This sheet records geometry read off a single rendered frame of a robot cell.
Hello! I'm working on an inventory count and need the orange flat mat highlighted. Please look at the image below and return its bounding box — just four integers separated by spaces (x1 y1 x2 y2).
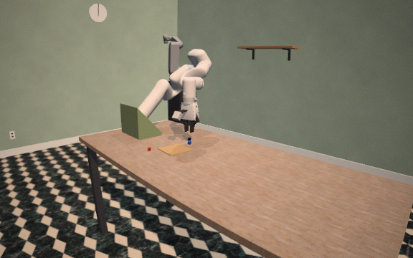
158 144 192 156

